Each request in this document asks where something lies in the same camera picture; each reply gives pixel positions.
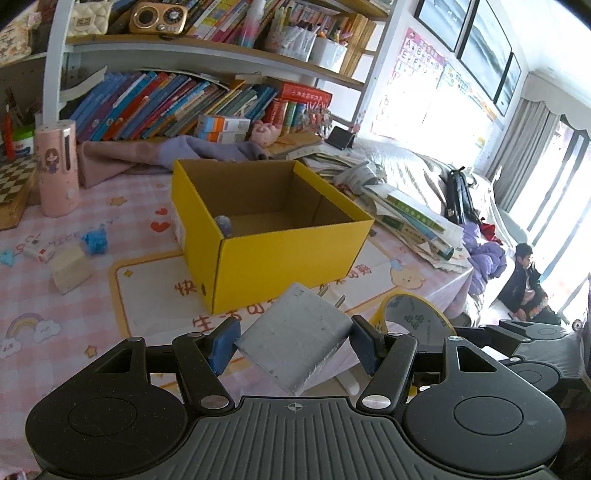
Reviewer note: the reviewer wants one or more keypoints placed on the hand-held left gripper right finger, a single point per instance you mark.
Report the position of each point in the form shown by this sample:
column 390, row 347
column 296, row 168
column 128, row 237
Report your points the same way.
column 367, row 348

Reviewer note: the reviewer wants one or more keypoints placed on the white bookshelf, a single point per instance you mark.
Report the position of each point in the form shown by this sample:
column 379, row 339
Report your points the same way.
column 138, row 48

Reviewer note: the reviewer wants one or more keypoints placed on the alphabet wall poster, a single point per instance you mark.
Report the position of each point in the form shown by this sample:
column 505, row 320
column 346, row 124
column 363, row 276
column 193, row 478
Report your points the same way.
column 415, row 50

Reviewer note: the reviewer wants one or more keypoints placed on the white charger plug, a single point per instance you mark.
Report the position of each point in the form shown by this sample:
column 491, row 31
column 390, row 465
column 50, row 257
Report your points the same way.
column 291, row 341

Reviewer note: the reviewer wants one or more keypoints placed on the set of thick small dictionaries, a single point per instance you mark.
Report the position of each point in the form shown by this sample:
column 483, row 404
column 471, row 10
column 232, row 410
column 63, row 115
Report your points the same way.
column 286, row 115

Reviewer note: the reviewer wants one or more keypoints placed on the pile of papers and books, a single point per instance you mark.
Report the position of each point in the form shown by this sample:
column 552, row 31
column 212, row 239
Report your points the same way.
column 406, row 217

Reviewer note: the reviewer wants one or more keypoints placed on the pink cylindrical canister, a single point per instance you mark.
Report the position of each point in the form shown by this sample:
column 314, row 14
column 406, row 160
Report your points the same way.
column 55, row 170

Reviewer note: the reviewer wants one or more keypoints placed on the purple clothing heap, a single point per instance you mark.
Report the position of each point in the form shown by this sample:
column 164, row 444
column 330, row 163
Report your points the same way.
column 485, row 254

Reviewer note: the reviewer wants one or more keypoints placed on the grey curtain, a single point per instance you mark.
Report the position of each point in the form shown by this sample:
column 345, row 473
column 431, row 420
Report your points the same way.
column 526, row 152

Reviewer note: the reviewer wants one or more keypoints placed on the black backpack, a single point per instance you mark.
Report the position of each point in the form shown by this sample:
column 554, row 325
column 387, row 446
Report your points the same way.
column 459, row 196

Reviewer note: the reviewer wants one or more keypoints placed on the pencil holder with pencils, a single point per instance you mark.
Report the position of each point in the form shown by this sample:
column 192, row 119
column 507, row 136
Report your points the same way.
column 18, row 134

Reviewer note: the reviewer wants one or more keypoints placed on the grey patterned blanket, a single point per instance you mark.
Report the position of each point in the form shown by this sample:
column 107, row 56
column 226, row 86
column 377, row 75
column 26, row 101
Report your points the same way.
column 415, row 170

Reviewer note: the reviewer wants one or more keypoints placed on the row of small figures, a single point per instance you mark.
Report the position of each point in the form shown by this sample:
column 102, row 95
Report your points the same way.
column 318, row 119

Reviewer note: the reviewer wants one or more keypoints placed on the small white carton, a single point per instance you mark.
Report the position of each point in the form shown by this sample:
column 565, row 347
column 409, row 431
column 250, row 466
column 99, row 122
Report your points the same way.
column 39, row 251

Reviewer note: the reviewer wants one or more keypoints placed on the blue plastic bag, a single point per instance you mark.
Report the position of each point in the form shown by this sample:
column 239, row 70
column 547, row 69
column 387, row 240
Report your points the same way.
column 97, row 241

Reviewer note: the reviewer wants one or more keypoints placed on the black framed picture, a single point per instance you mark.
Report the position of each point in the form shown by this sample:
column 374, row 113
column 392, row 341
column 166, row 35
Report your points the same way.
column 445, row 21
column 487, row 50
column 508, row 85

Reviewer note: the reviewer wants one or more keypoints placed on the row of tan books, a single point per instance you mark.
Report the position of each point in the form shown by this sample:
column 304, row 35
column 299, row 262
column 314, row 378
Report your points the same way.
column 360, row 46

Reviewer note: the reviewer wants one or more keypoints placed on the orange and blue carton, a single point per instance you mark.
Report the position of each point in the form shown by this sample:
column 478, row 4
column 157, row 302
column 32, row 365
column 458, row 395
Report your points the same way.
column 226, row 123

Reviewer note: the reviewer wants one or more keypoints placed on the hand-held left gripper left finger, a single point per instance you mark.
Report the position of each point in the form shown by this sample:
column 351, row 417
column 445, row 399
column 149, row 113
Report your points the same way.
column 224, row 346

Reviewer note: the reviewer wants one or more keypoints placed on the marker pen holder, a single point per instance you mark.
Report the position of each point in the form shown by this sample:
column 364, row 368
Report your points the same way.
column 291, row 41

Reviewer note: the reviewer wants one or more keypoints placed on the cream rectangular block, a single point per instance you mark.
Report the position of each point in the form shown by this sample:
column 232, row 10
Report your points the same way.
column 69, row 272

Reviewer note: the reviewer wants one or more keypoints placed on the white storage container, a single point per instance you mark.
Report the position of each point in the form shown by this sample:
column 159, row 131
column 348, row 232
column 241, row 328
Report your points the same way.
column 328, row 53

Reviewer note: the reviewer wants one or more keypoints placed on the cream quilted handbag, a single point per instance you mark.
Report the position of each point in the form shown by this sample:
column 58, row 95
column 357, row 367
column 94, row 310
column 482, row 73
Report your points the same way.
column 90, row 18

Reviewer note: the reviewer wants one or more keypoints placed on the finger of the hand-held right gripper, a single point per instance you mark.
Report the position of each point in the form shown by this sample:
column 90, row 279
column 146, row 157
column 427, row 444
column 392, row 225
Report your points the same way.
column 521, row 331

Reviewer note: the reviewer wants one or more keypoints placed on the black phone stand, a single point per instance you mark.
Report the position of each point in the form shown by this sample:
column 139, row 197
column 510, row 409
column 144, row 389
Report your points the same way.
column 340, row 137

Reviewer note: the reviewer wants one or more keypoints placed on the mauve cloth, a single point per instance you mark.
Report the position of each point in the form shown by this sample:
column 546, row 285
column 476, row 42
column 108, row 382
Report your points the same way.
column 138, row 159

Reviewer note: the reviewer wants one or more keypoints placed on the wooden chess board case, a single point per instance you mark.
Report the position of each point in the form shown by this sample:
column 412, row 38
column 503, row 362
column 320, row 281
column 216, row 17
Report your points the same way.
column 16, row 194

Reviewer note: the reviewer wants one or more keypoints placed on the yellow cardboard box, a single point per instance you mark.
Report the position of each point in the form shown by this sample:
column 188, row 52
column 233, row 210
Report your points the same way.
column 286, row 263

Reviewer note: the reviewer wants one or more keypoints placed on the row of colourful books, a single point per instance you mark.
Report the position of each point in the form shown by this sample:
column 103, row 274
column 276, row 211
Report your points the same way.
column 161, row 106

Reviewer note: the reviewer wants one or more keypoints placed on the row of shelf books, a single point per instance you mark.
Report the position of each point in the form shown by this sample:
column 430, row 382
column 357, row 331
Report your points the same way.
column 231, row 21

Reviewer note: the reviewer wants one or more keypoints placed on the golden retro radio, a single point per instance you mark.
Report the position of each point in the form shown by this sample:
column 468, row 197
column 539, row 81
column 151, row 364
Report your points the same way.
column 157, row 18

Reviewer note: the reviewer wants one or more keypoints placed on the pink pig toy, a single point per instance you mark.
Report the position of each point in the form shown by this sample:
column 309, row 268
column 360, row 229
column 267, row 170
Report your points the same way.
column 265, row 134

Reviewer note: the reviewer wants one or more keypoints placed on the large red dictionary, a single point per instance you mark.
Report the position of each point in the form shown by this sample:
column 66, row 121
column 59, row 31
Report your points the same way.
column 304, row 94

